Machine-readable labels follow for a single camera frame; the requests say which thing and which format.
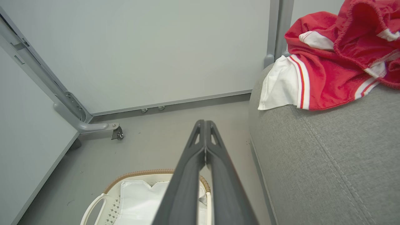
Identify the grey upright partition post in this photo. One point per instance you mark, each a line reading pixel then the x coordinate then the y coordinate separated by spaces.
pixel 278 28

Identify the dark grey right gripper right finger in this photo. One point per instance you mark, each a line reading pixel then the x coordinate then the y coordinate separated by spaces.
pixel 228 187

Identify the white cloth garment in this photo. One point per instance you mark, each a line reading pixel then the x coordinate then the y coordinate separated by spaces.
pixel 140 203

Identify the grey partition frame with caster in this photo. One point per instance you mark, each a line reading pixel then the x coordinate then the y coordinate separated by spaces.
pixel 47 81

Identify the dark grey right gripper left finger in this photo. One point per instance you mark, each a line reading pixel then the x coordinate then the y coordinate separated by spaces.
pixel 184 184

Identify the grey fabric sofa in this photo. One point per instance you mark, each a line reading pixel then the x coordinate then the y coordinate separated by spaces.
pixel 328 162

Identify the red shorts with white stripes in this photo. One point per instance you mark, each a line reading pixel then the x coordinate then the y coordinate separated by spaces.
pixel 318 75

